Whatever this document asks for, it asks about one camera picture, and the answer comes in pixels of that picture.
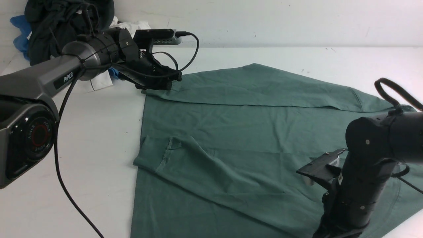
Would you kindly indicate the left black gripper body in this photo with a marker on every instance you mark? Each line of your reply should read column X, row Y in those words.
column 135, row 70

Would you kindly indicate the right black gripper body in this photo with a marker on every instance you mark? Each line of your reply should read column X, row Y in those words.
column 340, row 218

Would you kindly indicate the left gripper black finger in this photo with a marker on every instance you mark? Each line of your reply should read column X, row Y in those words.
column 153, row 84
column 167, row 73

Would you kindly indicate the green long-sleeved shirt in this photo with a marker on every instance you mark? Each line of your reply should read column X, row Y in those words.
column 219, row 153

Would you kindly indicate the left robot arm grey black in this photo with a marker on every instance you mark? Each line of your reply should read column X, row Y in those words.
column 29, row 116

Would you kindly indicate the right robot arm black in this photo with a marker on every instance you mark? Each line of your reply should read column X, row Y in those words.
column 375, row 146

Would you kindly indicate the white crumpled shirt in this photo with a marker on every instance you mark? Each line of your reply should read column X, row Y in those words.
column 104, row 79

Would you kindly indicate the dark green crumpled garment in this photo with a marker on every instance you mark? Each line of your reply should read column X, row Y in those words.
column 55, row 23

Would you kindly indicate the blue crumpled garment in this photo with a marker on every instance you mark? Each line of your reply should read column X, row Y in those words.
column 21, row 42

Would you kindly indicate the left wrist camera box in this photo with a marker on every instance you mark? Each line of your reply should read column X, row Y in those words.
column 157, row 36

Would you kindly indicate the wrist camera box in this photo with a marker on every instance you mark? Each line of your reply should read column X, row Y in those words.
column 322, row 170
column 157, row 36

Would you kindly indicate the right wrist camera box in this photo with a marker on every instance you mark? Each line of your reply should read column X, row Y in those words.
column 322, row 170

